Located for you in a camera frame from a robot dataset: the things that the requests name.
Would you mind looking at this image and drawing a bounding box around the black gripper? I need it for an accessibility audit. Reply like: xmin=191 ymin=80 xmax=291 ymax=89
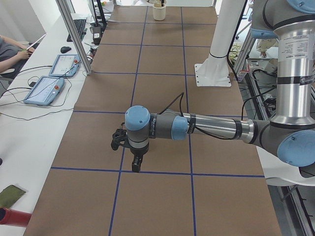
xmin=130 ymin=147 xmax=149 ymax=173

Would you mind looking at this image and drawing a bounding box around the white ribbed mug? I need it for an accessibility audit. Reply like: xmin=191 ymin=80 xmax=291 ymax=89
xmin=153 ymin=2 xmax=166 ymax=21

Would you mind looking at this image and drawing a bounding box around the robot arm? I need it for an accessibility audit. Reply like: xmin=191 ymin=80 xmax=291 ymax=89
xmin=122 ymin=0 xmax=315 ymax=173

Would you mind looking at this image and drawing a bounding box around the brown gridded table mat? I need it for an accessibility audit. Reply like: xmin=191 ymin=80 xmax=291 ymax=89
xmin=25 ymin=6 xmax=281 ymax=236

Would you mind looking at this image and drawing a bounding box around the near blue teach pendant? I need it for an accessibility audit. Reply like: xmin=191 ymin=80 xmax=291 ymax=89
xmin=23 ymin=76 xmax=64 ymax=106

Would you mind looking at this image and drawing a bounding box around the blue teach pendant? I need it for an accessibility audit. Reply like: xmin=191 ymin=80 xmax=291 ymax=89
xmin=23 ymin=76 xmax=64 ymax=106
xmin=49 ymin=54 xmax=81 ymax=77

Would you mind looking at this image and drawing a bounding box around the far blue teach pendant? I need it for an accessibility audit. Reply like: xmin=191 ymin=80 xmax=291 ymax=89
xmin=49 ymin=54 xmax=81 ymax=77

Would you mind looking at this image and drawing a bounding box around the olive green cloth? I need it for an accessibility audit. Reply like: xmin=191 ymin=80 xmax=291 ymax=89
xmin=0 ymin=185 xmax=26 ymax=208

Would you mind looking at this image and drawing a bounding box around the black computer mouse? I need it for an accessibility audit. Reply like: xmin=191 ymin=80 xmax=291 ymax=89
xmin=60 ymin=46 xmax=71 ymax=54

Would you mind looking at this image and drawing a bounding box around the red bottle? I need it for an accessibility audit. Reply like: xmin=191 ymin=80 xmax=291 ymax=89
xmin=0 ymin=207 xmax=32 ymax=228

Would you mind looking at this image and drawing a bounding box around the black power adapter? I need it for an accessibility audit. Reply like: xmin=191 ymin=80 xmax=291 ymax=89
xmin=92 ymin=27 xmax=102 ymax=45

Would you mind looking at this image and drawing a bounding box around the black keyboard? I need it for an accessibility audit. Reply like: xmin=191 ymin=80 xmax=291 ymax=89
xmin=72 ymin=19 xmax=87 ymax=41

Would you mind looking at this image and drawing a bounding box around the seated person grey shirt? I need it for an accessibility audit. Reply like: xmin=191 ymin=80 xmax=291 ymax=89
xmin=0 ymin=35 xmax=35 ymax=78

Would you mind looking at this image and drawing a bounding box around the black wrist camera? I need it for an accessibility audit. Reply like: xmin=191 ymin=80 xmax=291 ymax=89
xmin=111 ymin=122 xmax=127 ymax=150

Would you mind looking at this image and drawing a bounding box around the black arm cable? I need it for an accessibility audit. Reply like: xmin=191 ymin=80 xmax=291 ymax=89
xmin=157 ymin=91 xmax=271 ymax=140

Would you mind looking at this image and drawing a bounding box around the aluminium frame post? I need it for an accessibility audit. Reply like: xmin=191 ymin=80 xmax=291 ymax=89
xmin=56 ymin=0 xmax=92 ymax=75

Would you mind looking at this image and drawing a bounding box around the white camera stand post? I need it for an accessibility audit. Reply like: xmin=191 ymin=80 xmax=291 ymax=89
xmin=194 ymin=0 xmax=247 ymax=87

